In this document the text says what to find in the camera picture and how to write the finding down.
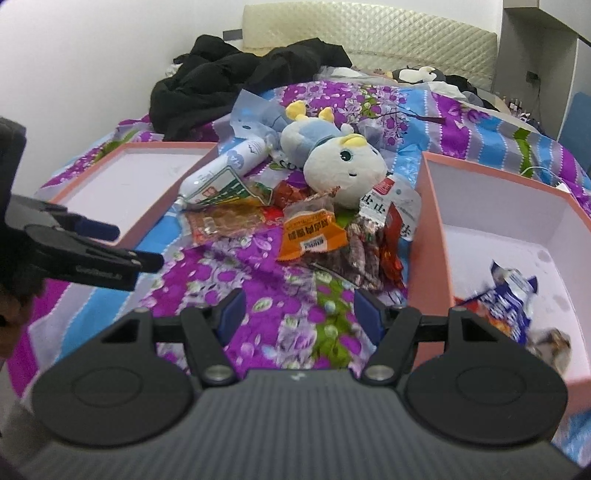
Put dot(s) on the cream quilted headboard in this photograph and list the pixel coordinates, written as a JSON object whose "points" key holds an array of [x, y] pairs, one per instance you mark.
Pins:
{"points": [[415, 46]]}

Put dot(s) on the clear packet of orange strips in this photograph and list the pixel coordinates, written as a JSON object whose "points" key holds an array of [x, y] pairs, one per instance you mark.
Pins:
{"points": [[226, 224]]}

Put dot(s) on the shallow pink box lid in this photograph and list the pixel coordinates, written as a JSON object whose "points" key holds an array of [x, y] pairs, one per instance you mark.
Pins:
{"points": [[129, 184]]}

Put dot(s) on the black jacket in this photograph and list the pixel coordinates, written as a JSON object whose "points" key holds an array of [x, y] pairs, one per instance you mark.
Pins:
{"points": [[207, 87]]}

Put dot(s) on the deep pink cardboard box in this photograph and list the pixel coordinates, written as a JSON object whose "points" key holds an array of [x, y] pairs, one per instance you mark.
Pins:
{"points": [[485, 217]]}

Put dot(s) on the person's left hand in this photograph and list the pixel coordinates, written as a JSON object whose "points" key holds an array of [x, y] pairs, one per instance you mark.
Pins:
{"points": [[9, 323]]}

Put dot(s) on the clear packet of brown sticks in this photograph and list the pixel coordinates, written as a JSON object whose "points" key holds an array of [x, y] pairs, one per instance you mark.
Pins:
{"points": [[551, 348]]}

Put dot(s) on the purple floral bedsheet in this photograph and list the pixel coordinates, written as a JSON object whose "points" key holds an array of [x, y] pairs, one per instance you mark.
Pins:
{"points": [[277, 286]]}

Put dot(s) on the green and white snack packet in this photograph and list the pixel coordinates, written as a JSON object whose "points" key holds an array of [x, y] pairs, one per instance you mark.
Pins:
{"points": [[221, 189]]}

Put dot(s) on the wall socket with plug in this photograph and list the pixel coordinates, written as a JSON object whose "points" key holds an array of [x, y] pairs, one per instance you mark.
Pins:
{"points": [[533, 76]]}

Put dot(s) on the clear packet of sausages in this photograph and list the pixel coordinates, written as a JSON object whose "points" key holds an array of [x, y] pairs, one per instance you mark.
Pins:
{"points": [[355, 263]]}

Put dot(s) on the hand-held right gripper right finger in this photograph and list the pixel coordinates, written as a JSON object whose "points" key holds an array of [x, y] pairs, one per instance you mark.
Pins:
{"points": [[368, 316]]}

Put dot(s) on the white spray bottle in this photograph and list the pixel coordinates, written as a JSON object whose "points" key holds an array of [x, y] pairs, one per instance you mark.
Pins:
{"points": [[242, 157]]}

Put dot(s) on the dark clothes heap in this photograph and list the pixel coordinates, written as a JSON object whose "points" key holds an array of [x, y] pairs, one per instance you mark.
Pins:
{"points": [[464, 87]]}

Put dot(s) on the white and blue plush toy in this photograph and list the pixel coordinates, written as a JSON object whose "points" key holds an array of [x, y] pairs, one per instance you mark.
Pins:
{"points": [[341, 170]]}

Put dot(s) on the grey wall switch panel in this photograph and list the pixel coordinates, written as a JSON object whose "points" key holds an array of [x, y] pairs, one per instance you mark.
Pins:
{"points": [[232, 33]]}

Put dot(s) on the white packet with red label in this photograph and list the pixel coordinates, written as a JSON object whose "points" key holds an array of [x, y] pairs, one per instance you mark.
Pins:
{"points": [[392, 198]]}

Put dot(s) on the blue and white snack packet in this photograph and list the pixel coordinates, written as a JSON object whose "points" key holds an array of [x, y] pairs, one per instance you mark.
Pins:
{"points": [[508, 304]]}

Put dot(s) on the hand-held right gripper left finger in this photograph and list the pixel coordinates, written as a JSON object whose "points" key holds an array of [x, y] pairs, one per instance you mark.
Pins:
{"points": [[231, 316]]}

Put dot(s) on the clear blue-printed plastic bag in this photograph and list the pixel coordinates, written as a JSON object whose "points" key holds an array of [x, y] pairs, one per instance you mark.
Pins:
{"points": [[256, 115]]}

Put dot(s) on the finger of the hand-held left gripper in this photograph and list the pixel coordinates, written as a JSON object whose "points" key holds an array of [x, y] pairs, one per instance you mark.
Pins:
{"points": [[97, 230], [101, 267]]}

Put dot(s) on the black and white penguin plush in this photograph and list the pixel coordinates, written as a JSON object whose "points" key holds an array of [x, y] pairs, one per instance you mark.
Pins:
{"points": [[415, 74]]}

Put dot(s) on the bright red foil packet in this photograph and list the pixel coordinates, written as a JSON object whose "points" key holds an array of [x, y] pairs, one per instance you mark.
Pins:
{"points": [[390, 251]]}

